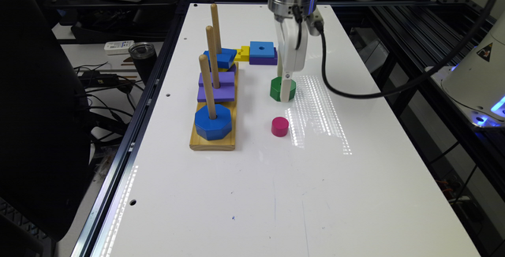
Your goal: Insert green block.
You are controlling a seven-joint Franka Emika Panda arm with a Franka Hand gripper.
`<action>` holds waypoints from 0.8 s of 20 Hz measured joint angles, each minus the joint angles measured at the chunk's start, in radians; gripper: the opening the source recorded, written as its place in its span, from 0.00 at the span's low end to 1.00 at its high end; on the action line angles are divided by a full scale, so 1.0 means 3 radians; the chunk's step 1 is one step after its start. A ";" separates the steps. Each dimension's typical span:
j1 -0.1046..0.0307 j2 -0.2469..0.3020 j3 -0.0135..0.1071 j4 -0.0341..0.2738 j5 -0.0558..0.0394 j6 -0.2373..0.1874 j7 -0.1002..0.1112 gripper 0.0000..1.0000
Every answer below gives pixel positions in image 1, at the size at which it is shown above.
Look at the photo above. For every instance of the lavender square block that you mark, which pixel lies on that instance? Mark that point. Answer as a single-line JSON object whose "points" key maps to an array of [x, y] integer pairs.
{"points": [[226, 92]]}

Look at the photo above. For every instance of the blue octagonal block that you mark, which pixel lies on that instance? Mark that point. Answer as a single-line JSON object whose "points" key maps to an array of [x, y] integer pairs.
{"points": [[213, 129]]}

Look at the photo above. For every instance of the black office chair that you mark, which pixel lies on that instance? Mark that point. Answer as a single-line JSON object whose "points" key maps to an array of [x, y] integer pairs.
{"points": [[45, 144]]}

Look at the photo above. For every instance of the blue trapezoid block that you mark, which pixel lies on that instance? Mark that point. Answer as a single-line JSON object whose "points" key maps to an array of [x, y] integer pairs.
{"points": [[226, 59]]}

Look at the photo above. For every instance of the dark purple square block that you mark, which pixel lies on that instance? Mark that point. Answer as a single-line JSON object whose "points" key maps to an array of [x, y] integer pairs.
{"points": [[264, 61]]}

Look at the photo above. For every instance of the front wooden peg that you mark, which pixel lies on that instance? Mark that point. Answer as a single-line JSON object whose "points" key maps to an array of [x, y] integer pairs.
{"points": [[208, 89]]}

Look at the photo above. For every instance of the white remote control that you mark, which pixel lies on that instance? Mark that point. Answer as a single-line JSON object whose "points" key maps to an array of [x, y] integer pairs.
{"points": [[119, 47]]}

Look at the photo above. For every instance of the yellow block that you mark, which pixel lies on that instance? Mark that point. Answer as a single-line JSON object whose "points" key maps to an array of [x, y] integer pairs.
{"points": [[242, 54]]}

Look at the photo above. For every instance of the wooden peg base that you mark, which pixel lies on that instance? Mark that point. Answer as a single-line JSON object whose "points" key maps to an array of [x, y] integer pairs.
{"points": [[198, 143]]}

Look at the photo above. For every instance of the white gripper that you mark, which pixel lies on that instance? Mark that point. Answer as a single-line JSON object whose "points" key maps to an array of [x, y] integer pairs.
{"points": [[292, 40]]}

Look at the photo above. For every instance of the pink cylinder block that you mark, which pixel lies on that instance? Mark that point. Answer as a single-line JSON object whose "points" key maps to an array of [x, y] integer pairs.
{"points": [[279, 126]]}

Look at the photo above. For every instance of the black tumbler cup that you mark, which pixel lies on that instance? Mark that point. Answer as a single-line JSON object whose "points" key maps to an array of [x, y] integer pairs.
{"points": [[144, 57]]}

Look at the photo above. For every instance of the light blue square block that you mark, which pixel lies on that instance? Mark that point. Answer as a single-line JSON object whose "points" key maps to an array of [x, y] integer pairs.
{"points": [[258, 49]]}

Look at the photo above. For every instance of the dark purple round block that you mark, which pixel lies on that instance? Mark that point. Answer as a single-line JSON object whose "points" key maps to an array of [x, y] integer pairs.
{"points": [[233, 68]]}

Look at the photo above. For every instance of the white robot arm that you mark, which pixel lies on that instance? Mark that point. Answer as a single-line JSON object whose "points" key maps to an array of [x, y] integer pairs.
{"points": [[476, 84]]}

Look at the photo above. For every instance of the rear wooden peg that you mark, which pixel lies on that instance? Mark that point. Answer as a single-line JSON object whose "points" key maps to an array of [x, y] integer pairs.
{"points": [[215, 24]]}

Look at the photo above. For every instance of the green octagonal block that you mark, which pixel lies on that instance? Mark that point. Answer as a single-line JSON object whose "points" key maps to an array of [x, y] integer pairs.
{"points": [[276, 89]]}

